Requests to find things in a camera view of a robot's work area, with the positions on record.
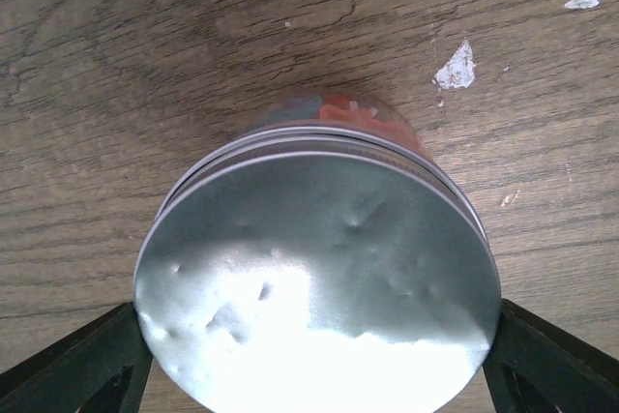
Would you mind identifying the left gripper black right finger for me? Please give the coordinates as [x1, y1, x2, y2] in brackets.
[483, 299, 618, 413]

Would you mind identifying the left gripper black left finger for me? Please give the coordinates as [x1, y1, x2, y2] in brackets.
[1, 302, 153, 412]

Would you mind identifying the white round cup lid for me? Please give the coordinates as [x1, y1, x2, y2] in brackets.
[133, 125, 501, 412]

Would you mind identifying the small white crumb on table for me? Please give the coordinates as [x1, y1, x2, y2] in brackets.
[433, 40, 476, 90]

